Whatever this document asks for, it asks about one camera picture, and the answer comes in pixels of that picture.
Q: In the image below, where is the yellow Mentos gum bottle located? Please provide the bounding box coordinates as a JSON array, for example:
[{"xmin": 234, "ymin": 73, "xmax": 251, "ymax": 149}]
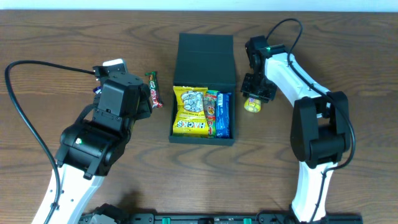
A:
[{"xmin": 244, "ymin": 98, "xmax": 261, "ymax": 113}]

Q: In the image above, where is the purple Dairy Milk bar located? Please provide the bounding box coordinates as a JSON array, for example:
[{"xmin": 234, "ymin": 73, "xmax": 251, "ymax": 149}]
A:
[{"xmin": 93, "ymin": 86, "xmax": 102, "ymax": 94}]

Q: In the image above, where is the blue Oreo cookie pack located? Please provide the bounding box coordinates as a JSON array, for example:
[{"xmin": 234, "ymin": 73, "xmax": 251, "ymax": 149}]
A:
[{"xmin": 216, "ymin": 92, "xmax": 231, "ymax": 139}]

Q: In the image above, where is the green Haribo gummy bag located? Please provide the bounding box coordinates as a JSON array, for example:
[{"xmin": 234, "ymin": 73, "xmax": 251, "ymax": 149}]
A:
[{"xmin": 203, "ymin": 90, "xmax": 218, "ymax": 138}]

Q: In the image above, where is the yellow Hacks candy bag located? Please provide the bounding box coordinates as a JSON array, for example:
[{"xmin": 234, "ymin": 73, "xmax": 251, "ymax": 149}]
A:
[{"xmin": 173, "ymin": 86, "xmax": 209, "ymax": 137}]

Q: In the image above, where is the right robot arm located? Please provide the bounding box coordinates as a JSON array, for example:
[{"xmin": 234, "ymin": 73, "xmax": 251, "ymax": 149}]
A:
[{"xmin": 241, "ymin": 35, "xmax": 351, "ymax": 223}]

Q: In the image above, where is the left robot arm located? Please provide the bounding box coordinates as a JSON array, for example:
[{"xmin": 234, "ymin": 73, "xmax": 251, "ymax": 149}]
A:
[{"xmin": 33, "ymin": 59, "xmax": 152, "ymax": 223}]

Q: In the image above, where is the green red KitKat Milo bar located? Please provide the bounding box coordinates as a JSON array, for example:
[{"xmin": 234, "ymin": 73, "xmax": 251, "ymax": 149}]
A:
[{"xmin": 145, "ymin": 71, "xmax": 164, "ymax": 108}]

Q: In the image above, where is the dark green open box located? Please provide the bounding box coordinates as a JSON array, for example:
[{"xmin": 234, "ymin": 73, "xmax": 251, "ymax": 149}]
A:
[{"xmin": 169, "ymin": 33, "xmax": 237, "ymax": 146}]

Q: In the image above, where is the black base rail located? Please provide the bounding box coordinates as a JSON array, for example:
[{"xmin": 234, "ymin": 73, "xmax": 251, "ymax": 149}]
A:
[{"xmin": 79, "ymin": 203, "xmax": 364, "ymax": 224}]

